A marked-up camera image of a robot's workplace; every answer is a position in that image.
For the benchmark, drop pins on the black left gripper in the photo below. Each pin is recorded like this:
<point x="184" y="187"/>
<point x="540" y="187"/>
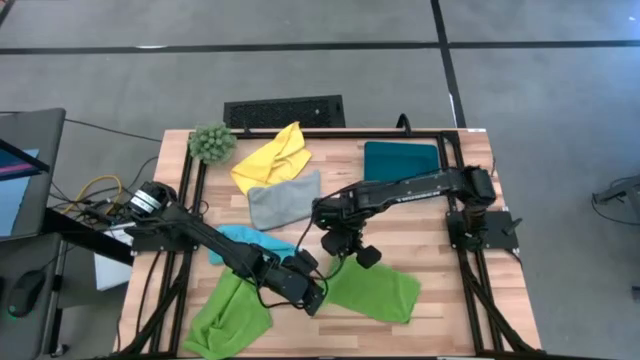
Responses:
<point x="290" y="287"/>

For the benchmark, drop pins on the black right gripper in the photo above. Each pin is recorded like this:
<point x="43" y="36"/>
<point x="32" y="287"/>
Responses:
<point x="336" y="242"/>

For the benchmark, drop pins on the grey microfiber towel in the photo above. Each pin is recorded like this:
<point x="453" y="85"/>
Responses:
<point x="285" y="202"/>

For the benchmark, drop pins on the green microfiber towel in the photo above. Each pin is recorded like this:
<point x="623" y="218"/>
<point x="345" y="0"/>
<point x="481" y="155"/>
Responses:
<point x="230" y="320"/>
<point x="380" y="292"/>

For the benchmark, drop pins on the turquoise microfiber towel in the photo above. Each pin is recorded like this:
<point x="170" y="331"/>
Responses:
<point x="235" y="235"/>

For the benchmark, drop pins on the yellow microfiber towel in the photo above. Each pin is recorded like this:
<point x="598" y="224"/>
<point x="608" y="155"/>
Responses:
<point x="270" y="162"/>

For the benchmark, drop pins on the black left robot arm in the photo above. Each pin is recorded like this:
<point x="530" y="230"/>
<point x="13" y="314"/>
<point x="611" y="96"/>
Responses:
<point x="200" y="230"/>

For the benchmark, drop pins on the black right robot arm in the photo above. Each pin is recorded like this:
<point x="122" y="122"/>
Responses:
<point x="400" y="192"/>

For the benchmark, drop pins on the teal tray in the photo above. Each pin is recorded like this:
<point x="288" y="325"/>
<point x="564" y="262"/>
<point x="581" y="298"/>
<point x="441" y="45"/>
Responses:
<point x="400" y="157"/>

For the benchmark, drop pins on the black perforated floor grille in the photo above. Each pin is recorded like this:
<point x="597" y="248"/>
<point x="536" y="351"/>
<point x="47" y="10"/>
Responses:
<point x="282" y="112"/>

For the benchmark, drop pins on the green artificial potted plant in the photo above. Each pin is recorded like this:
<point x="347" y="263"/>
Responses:
<point x="212" y="143"/>

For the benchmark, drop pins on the white paper sheet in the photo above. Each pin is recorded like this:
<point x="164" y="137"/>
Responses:
<point x="112" y="272"/>

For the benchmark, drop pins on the black desk beam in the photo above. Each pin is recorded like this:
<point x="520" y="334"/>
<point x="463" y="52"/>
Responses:
<point x="90" y="240"/>

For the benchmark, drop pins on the black computer mouse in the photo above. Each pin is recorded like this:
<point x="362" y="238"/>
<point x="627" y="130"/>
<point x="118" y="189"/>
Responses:
<point x="25" y="295"/>

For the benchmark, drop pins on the dark grey desk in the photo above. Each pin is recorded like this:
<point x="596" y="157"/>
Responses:
<point x="25" y="345"/>

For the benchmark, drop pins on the grey floor stand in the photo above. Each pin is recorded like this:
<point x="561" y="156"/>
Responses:
<point x="625" y="192"/>

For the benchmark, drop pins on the dark desk monitor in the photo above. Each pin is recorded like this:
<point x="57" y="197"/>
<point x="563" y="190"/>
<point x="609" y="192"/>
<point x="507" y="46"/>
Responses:
<point x="30" y="130"/>

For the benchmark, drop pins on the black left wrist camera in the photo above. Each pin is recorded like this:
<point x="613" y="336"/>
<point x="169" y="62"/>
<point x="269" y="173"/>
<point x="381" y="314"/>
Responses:
<point x="306" y="261"/>

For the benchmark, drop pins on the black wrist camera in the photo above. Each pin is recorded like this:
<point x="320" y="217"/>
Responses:
<point x="369" y="256"/>
<point x="306" y="261"/>

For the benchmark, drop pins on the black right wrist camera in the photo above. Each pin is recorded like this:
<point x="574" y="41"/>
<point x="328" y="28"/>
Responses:
<point x="369" y="256"/>

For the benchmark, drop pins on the black aluminium table frame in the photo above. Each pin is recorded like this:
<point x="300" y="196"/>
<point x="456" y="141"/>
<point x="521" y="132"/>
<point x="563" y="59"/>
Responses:
<point x="320" y="134"/>

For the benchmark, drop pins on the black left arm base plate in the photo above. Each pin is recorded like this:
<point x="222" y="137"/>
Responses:
<point x="150" y="242"/>

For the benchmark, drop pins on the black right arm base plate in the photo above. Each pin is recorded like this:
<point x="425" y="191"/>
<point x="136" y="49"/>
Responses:
<point x="500" y="230"/>

